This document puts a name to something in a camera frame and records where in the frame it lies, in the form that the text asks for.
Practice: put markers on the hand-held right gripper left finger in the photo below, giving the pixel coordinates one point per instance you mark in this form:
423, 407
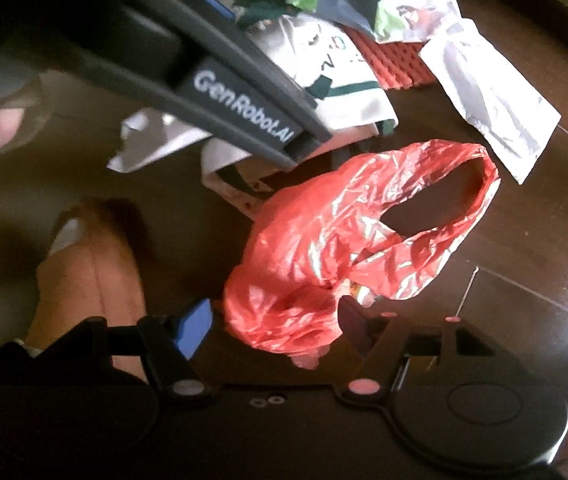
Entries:
195, 327

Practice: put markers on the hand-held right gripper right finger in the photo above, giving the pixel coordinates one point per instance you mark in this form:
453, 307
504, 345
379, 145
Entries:
356, 327

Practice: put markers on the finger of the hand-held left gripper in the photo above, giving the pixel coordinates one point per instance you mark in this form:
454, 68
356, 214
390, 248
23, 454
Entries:
209, 2

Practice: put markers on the red plastic bag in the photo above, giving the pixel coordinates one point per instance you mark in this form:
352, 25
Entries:
314, 240

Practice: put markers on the white green-striped bag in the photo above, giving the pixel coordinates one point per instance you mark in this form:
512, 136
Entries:
343, 95

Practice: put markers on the white paper sheet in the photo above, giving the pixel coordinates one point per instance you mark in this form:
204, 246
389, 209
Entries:
154, 145

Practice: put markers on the green white snack packet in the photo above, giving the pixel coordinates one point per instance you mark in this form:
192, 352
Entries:
363, 0

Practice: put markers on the red ribbed mat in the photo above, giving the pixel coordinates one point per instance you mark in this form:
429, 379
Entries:
393, 62

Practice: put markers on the white crumpled wrapper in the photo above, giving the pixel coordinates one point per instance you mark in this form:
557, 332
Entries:
488, 105

